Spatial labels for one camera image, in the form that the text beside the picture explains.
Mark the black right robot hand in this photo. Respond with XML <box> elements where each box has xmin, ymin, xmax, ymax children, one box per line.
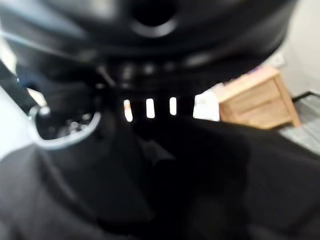
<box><xmin>0</xmin><ymin>0</ymin><xmax>320</xmax><ymax>240</ymax></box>

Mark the black garment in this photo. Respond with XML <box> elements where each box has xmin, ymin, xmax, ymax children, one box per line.
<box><xmin>96</xmin><ymin>116</ymin><xmax>320</xmax><ymax>240</ymax></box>

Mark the light wooden nightstand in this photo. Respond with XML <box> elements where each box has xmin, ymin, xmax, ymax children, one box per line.
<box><xmin>218</xmin><ymin>65</ymin><xmax>302</xmax><ymax>130</ymax></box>

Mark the white bed sheet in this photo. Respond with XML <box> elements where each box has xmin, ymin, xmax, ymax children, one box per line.
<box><xmin>123</xmin><ymin>83</ymin><xmax>226</xmax><ymax>123</ymax></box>

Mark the white wall socket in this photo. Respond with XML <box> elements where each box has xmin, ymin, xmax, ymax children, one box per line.
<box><xmin>272</xmin><ymin>53</ymin><xmax>285</xmax><ymax>67</ymax></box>

